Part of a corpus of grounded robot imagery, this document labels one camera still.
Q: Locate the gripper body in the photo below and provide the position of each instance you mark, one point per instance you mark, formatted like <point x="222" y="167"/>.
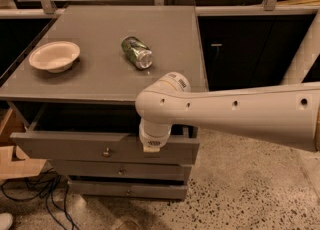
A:
<point x="152" y="139"/>

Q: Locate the grey top drawer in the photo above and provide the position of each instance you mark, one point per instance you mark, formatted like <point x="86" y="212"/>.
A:
<point x="97" y="133"/>

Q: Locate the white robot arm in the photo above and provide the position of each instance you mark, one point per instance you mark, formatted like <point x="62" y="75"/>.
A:
<point x="250" y="92"/>

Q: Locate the grey middle drawer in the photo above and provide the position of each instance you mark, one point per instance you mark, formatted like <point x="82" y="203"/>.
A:
<point x="122" y="170"/>

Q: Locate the grey drawer cabinet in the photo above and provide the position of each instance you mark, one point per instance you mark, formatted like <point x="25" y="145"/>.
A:
<point x="103" y="75"/>

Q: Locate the brown shoe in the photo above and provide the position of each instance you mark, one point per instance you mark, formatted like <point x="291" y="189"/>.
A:
<point x="128" y="225"/>

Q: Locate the green soda can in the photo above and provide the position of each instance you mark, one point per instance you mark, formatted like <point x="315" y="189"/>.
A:
<point x="137" y="52"/>

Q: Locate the white paper bowl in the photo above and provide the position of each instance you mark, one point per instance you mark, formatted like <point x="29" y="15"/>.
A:
<point x="54" y="57"/>

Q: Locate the wooden furniture piece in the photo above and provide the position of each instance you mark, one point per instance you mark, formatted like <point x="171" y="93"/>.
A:
<point x="14" y="163"/>

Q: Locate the white shoe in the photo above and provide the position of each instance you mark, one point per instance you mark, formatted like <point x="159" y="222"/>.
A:
<point x="6" y="221"/>

